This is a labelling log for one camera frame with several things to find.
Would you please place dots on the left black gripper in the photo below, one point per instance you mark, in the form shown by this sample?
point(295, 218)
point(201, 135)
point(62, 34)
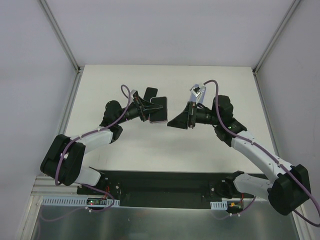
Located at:
point(142, 109)

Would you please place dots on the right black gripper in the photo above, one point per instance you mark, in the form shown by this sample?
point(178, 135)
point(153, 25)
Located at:
point(190, 115)

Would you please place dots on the clear purple phone case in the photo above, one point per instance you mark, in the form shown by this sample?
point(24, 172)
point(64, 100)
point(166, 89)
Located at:
point(158, 117)

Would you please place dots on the phone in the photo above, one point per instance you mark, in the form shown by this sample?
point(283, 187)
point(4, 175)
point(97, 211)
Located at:
point(161, 101)
point(150, 92)

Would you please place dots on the lilac silicone phone case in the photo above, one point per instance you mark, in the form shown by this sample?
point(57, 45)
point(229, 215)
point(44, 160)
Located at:
point(201, 96)

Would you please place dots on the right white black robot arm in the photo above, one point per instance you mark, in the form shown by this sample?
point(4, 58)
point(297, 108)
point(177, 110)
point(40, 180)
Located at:
point(285, 186)

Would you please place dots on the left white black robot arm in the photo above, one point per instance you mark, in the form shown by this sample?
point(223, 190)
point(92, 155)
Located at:
point(64, 159)

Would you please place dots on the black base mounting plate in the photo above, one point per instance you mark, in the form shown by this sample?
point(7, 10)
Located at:
point(154, 189)

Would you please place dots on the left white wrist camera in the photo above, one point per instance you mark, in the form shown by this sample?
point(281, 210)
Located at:
point(134, 92)

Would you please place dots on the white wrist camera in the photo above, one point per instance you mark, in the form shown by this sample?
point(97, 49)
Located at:
point(196, 92)
point(134, 92)

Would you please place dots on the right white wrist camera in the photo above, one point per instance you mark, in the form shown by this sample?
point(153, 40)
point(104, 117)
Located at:
point(196, 92)

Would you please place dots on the left aluminium frame post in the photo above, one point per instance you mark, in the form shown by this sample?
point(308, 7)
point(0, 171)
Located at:
point(59, 34)

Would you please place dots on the aluminium frame post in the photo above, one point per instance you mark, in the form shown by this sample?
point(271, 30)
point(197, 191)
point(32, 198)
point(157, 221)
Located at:
point(59, 34)
point(276, 35)

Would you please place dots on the right white slotted cable duct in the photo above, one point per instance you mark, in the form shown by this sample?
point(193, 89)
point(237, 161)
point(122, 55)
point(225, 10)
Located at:
point(219, 205)

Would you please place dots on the white slotted cable duct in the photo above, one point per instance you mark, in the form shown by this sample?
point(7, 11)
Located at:
point(67, 201)
point(219, 205)

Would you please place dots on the left white slotted cable duct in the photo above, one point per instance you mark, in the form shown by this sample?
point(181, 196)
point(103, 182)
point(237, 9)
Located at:
point(67, 201)

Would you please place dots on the aluminium extrusion rail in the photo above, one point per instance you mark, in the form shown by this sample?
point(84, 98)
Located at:
point(45, 185)

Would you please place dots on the right aluminium frame post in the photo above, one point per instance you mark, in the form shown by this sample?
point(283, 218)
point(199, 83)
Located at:
point(276, 35)

